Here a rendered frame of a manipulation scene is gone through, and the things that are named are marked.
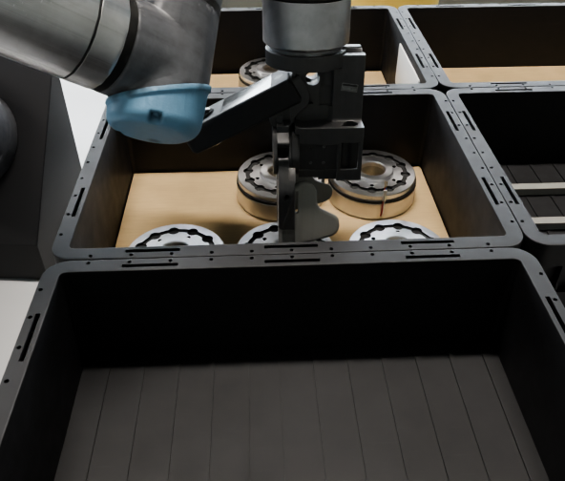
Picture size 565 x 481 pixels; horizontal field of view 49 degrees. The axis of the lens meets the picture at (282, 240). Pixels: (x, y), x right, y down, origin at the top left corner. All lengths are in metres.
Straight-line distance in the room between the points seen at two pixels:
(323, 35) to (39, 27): 0.22
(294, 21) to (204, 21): 0.07
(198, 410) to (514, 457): 0.25
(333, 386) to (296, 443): 0.06
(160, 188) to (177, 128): 0.30
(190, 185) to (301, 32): 0.31
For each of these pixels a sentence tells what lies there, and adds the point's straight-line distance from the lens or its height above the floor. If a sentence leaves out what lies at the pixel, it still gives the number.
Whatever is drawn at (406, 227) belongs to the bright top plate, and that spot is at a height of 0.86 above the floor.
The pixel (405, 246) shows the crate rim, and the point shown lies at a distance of 0.52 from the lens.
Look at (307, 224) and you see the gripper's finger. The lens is 0.59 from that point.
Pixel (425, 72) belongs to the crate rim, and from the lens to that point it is 0.83.
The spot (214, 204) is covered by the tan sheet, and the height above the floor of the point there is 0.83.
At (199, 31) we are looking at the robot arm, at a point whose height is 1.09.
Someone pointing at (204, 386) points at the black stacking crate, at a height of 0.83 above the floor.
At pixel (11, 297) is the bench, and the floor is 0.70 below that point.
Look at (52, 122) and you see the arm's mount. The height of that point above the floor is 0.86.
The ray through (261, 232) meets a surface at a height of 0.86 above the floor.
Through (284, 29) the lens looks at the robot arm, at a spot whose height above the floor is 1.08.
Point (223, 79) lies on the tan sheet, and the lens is 1.04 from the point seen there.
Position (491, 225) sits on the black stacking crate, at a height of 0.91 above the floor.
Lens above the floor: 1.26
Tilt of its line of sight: 39 degrees down
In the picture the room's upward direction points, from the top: straight up
